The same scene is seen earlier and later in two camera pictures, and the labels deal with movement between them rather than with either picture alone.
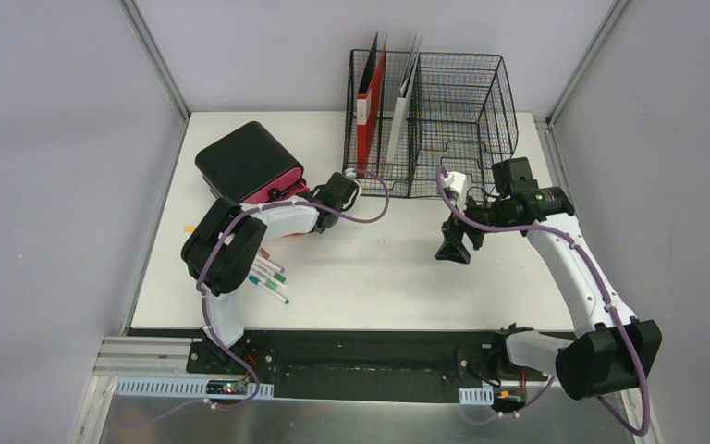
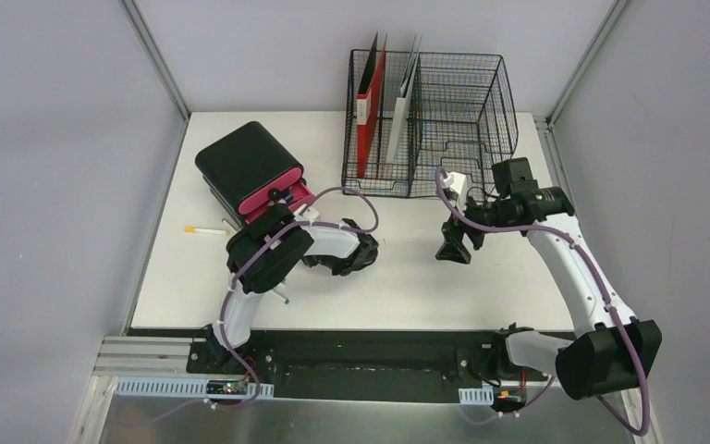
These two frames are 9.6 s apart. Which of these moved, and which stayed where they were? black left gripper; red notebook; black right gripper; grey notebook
Moved: black left gripper
Stayed: red notebook; black right gripper; grey notebook
